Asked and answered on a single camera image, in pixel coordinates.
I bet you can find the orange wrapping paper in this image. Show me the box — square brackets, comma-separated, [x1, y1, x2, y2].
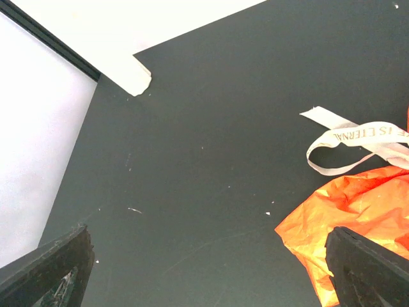
[275, 163, 408, 306]

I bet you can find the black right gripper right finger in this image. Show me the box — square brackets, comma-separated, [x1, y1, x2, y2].
[325, 227, 408, 306]

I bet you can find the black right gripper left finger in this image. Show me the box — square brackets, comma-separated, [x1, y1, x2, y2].
[1, 224, 95, 306]

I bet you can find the black left frame post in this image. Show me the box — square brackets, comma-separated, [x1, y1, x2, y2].
[1, 0, 101, 82]

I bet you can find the white ribbed vase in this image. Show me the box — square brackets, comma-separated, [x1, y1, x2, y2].
[14, 0, 257, 96]

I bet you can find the cream printed ribbon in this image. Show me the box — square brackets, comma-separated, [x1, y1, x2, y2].
[300, 106, 408, 176]

